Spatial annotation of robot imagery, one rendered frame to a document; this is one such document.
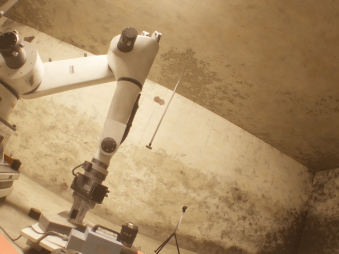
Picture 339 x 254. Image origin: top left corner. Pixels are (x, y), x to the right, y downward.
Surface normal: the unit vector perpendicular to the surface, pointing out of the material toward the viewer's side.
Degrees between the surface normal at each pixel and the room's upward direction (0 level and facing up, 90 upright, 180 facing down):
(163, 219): 90
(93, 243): 90
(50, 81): 90
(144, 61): 97
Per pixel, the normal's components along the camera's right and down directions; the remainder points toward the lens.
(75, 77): 0.35, -0.22
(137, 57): 0.68, 0.14
